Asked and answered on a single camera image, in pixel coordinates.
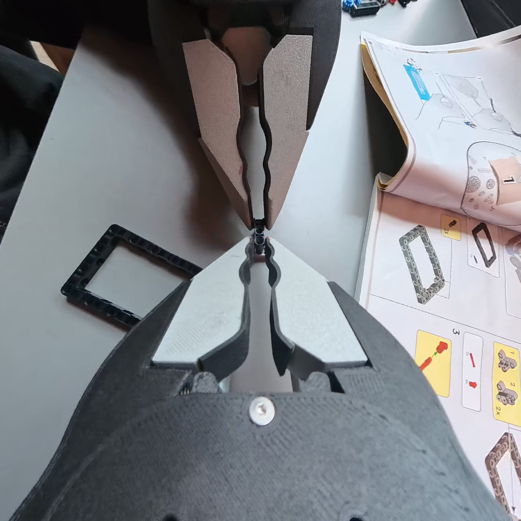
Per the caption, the person's left forearm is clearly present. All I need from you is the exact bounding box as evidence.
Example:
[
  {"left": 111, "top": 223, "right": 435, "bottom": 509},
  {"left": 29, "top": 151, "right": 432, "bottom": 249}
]
[{"left": 0, "top": 0, "right": 151, "bottom": 49}]

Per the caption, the pile of small lego pieces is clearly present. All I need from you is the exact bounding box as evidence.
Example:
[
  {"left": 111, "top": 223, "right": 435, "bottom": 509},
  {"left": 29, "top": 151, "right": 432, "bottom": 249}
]
[{"left": 341, "top": 0, "right": 412, "bottom": 18}]

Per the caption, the black rectangular lego frame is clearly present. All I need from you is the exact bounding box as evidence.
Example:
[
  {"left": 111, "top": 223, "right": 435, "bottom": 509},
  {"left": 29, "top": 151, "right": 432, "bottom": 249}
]
[{"left": 61, "top": 224, "right": 203, "bottom": 328}]

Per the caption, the short black lego beam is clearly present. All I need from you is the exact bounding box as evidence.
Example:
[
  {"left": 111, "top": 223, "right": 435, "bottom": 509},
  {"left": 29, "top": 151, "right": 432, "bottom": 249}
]
[{"left": 252, "top": 218, "right": 268, "bottom": 256}]

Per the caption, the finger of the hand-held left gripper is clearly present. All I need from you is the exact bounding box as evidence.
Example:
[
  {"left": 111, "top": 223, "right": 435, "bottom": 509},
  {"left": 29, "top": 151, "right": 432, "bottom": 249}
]
[
  {"left": 259, "top": 34, "right": 315, "bottom": 228},
  {"left": 182, "top": 38, "right": 256, "bottom": 230}
]

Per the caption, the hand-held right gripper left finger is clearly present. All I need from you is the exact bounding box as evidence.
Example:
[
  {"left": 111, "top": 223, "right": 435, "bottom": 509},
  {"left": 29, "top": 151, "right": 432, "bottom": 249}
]
[{"left": 151, "top": 237, "right": 252, "bottom": 379}]

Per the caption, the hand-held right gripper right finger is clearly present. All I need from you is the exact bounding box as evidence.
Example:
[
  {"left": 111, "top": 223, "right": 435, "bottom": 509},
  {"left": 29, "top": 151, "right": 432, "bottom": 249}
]
[{"left": 265, "top": 238, "right": 369, "bottom": 383}]

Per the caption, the lego instruction booklet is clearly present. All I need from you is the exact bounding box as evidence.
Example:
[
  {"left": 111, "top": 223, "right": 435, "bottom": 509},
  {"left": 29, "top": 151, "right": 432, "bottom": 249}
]
[{"left": 354, "top": 24, "right": 521, "bottom": 521}]

